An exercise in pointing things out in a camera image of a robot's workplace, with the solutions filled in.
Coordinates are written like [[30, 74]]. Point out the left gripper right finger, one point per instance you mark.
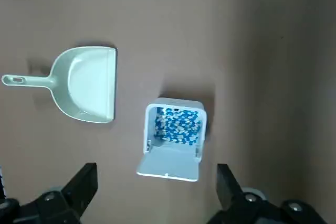
[[249, 208]]

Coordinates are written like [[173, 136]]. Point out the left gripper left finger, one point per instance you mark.
[[65, 203]]

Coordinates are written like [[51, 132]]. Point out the pale green plastic dustpan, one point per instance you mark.
[[89, 85]]

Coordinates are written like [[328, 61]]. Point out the white flip lid trash can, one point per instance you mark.
[[168, 163]]

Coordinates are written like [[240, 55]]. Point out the heap of blue white capsules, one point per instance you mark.
[[178, 125]]

